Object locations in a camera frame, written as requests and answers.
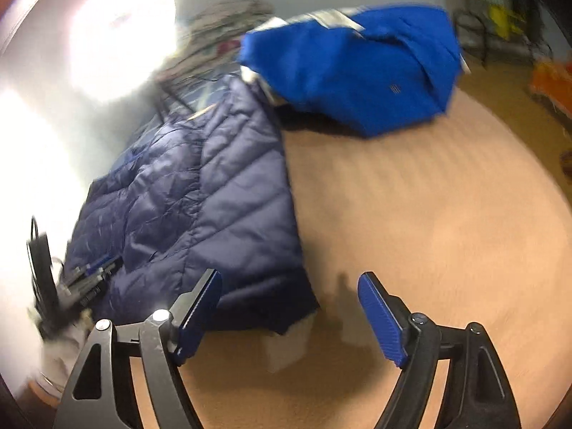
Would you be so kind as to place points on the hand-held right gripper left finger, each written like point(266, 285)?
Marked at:
point(199, 317)

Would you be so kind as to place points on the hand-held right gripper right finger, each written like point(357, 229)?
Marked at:
point(380, 317)

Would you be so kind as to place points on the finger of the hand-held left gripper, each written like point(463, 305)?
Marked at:
point(89, 270)
point(102, 283)

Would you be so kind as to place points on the navy puffer jacket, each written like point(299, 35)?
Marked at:
point(201, 187)

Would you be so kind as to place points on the black metal clothes rack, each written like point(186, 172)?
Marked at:
point(473, 31)

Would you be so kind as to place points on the black light tripod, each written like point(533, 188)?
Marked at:
point(167, 98)

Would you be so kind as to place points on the bright blue jacket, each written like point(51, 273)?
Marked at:
point(357, 76)

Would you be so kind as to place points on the folded floral quilt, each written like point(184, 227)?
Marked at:
point(214, 22)

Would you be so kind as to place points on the orange table cloth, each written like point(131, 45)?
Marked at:
point(552, 85)

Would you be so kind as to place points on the yellow plastic crate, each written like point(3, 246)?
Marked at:
point(502, 20)

